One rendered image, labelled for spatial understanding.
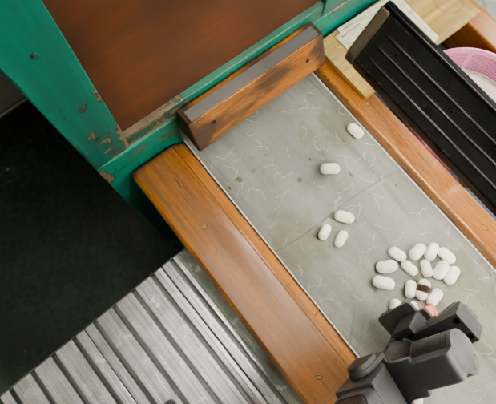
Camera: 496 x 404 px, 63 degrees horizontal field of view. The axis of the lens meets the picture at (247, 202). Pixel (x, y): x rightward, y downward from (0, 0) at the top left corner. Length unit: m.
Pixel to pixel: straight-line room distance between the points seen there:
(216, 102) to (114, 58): 0.21
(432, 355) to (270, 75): 0.50
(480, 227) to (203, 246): 0.50
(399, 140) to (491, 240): 0.24
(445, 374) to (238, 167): 0.48
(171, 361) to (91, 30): 0.57
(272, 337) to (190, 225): 0.24
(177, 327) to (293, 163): 0.38
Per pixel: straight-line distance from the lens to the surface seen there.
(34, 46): 0.47
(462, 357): 0.59
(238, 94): 0.72
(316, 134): 0.83
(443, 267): 0.81
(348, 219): 0.76
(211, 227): 0.73
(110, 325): 0.84
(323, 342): 0.73
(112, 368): 0.85
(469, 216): 0.85
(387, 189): 0.83
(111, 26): 0.52
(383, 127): 0.84
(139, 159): 0.77
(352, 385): 0.56
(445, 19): 1.01
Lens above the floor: 1.48
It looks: 75 degrees down
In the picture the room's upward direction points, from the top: 7 degrees clockwise
